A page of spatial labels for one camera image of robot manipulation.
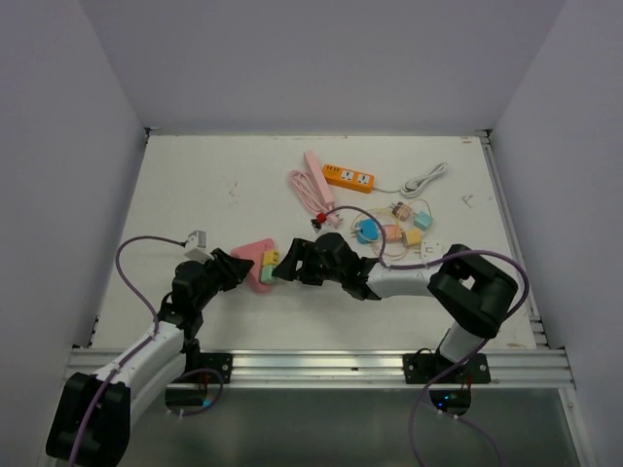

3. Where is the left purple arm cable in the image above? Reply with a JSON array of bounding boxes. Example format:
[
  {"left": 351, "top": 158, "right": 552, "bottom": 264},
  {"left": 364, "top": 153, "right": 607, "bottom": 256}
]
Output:
[{"left": 65, "top": 235, "right": 225, "bottom": 467}]

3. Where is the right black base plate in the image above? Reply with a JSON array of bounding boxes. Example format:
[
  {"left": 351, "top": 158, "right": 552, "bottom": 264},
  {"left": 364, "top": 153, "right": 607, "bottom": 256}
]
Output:
[{"left": 402, "top": 348, "right": 492, "bottom": 384}]

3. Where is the yellow USB charger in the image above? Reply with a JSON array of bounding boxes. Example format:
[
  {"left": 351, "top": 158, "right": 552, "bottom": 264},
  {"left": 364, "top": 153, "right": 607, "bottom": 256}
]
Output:
[{"left": 262, "top": 249, "right": 280, "bottom": 267}]

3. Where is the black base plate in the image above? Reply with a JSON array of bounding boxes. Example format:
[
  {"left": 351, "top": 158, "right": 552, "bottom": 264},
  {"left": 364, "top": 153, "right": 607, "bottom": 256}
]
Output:
[
  {"left": 185, "top": 352, "right": 234, "bottom": 385},
  {"left": 402, "top": 348, "right": 492, "bottom": 384}
]

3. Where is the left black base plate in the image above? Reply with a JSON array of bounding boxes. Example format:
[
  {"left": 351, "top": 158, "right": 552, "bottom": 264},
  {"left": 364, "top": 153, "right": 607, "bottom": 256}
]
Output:
[{"left": 185, "top": 352, "right": 234, "bottom": 385}]

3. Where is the pink long power strip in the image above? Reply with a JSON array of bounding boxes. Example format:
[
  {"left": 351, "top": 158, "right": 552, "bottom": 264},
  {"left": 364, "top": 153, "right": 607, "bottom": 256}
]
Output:
[{"left": 303, "top": 151, "right": 335, "bottom": 206}]

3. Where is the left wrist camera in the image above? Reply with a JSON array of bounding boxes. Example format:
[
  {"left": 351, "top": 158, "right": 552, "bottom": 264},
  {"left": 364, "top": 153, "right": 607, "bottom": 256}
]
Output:
[{"left": 184, "top": 230, "right": 210, "bottom": 263}]

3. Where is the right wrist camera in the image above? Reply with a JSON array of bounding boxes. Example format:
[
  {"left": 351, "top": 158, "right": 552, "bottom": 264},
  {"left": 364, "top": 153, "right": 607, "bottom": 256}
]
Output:
[{"left": 311, "top": 212, "right": 334, "bottom": 232}]

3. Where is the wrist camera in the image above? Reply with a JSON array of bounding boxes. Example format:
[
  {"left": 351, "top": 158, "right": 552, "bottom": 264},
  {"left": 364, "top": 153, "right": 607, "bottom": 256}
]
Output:
[
  {"left": 184, "top": 230, "right": 210, "bottom": 263},
  {"left": 311, "top": 212, "right": 334, "bottom": 232}
]

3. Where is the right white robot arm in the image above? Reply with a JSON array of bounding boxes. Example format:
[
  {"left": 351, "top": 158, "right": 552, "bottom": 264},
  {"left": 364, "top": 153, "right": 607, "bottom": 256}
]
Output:
[{"left": 274, "top": 233, "right": 518, "bottom": 382}]

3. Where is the aluminium rail frame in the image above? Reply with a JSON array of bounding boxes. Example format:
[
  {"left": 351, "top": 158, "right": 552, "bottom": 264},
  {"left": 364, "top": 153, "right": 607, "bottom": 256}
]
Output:
[{"left": 62, "top": 346, "right": 575, "bottom": 388}]

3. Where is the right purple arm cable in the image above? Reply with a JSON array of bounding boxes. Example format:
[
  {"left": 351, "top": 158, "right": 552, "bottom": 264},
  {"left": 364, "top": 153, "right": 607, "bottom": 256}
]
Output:
[{"left": 323, "top": 204, "right": 531, "bottom": 467}]

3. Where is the green USB charger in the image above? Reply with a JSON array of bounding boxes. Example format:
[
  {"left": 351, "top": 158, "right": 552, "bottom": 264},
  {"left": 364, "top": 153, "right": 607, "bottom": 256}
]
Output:
[{"left": 259, "top": 265, "right": 275, "bottom": 285}]

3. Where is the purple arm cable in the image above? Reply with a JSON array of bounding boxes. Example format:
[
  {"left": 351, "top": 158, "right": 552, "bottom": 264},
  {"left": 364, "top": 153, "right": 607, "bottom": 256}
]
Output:
[
  {"left": 65, "top": 235, "right": 225, "bottom": 467},
  {"left": 323, "top": 204, "right": 531, "bottom": 467}
]

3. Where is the teal plug charger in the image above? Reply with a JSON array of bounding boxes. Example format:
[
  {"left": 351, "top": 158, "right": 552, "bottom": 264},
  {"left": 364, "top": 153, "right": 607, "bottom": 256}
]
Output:
[{"left": 413, "top": 211, "right": 433, "bottom": 232}]

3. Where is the yellow plug charger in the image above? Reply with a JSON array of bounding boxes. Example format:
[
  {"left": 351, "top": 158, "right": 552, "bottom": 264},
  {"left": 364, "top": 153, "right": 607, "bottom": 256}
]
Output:
[{"left": 402, "top": 229, "right": 422, "bottom": 247}]

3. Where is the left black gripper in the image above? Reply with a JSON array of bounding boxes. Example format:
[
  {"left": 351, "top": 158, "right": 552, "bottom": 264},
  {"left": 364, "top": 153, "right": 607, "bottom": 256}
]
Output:
[{"left": 194, "top": 247, "right": 252, "bottom": 310}]

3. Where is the pink triangular power strip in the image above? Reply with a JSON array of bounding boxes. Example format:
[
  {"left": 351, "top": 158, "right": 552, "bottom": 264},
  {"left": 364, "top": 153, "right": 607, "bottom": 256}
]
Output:
[{"left": 230, "top": 238, "right": 279, "bottom": 294}]

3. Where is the yellow charging cable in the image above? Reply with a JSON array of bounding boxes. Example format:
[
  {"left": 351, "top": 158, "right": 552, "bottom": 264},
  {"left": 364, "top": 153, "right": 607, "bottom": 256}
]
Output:
[{"left": 348, "top": 198, "right": 434, "bottom": 262}]

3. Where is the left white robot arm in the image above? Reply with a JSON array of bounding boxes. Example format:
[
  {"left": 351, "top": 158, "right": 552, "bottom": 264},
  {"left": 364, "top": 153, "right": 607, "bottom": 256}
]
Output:
[{"left": 45, "top": 249, "right": 254, "bottom": 466}]

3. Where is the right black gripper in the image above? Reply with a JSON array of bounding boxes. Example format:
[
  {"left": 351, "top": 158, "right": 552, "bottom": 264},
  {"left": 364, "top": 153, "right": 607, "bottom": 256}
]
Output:
[{"left": 273, "top": 238, "right": 346, "bottom": 286}]

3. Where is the blue plug adapter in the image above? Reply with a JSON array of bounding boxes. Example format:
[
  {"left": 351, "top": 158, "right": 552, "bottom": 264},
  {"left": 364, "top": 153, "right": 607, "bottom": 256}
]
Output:
[{"left": 354, "top": 218, "right": 380, "bottom": 244}]

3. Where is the white power cord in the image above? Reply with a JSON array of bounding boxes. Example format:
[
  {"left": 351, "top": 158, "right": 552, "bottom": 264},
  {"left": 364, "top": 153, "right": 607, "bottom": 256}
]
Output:
[{"left": 373, "top": 162, "right": 449, "bottom": 198}]

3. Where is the peach USB charger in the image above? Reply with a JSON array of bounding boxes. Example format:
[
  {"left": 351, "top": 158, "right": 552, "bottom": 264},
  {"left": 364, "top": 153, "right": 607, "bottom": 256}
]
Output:
[{"left": 383, "top": 225, "right": 404, "bottom": 243}]

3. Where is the orange power strip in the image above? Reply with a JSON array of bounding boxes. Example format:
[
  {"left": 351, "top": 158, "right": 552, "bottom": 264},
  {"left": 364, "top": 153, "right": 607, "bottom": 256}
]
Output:
[{"left": 322, "top": 164, "right": 375, "bottom": 195}]

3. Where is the pink plug charger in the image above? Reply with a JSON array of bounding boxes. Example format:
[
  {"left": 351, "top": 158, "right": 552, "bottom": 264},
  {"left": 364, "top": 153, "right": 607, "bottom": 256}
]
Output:
[{"left": 390, "top": 201, "right": 413, "bottom": 222}]

